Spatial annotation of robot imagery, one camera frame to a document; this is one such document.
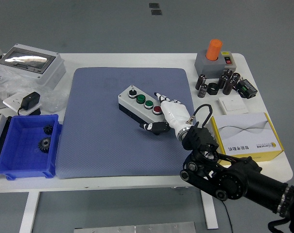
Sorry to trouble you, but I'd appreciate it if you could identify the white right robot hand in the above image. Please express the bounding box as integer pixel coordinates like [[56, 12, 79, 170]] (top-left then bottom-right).
[[139, 92, 193, 141]]

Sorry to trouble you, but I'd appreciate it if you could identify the grey four-button control box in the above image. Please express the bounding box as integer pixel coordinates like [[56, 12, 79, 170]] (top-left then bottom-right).
[[117, 84, 171, 127]]

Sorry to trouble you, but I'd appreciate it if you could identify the grey block holder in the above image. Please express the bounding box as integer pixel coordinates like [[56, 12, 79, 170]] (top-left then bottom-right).
[[194, 50, 226, 79]]

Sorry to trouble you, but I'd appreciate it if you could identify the white and yellow cardboard box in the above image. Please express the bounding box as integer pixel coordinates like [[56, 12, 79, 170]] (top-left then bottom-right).
[[208, 112, 285, 166]]

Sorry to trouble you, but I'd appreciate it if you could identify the orange cylinder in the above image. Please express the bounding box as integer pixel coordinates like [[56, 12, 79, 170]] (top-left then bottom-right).
[[206, 39, 223, 61]]

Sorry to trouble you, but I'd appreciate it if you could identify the black module with green terminal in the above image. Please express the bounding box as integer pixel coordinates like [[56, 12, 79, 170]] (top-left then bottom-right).
[[236, 79, 258, 100]]

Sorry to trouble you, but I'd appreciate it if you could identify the blue-grey table mat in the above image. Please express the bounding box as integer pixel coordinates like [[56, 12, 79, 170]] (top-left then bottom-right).
[[55, 67, 198, 180]]

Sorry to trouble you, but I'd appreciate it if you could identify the white table leg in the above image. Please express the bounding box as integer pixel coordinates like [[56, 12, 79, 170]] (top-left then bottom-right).
[[19, 191, 40, 233], [200, 189, 219, 230]]

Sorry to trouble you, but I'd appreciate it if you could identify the grey metal plate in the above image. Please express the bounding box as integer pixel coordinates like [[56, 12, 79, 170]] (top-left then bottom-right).
[[73, 221, 196, 233]]

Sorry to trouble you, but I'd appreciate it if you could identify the clear plastic bag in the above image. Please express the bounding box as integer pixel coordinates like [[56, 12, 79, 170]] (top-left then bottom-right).
[[0, 70, 68, 113]]

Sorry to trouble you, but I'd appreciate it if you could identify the large black bevel gear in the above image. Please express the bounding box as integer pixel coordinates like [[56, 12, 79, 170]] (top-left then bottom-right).
[[37, 136, 52, 154]]

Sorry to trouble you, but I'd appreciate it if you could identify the black power adapter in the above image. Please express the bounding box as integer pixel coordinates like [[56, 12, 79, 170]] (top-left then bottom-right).
[[17, 91, 42, 116]]

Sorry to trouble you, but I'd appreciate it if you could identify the blue plastic bin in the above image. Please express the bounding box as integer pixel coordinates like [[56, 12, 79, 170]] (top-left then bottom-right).
[[0, 114, 63, 181]]

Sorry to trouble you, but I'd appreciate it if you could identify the black ring nut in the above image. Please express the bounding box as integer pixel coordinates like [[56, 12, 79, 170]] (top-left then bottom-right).
[[207, 83, 219, 96]]

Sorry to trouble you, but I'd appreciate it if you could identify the white wall switch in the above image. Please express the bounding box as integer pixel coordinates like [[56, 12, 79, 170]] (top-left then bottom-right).
[[218, 96, 249, 115]]

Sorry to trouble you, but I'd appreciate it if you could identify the grey red-black switch box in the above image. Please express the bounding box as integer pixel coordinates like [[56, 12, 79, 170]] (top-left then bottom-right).
[[221, 50, 237, 72]]

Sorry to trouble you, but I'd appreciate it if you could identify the black floor cable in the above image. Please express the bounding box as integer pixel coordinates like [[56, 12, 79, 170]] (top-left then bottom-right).
[[219, 200, 235, 233]]

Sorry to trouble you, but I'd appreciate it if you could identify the grey enclosure with clear window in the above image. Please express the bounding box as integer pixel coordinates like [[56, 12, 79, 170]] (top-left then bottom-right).
[[0, 43, 67, 90]]

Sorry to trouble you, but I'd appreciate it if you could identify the white wall socket plate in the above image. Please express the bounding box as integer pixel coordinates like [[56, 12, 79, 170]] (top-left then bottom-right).
[[2, 93, 42, 113]]

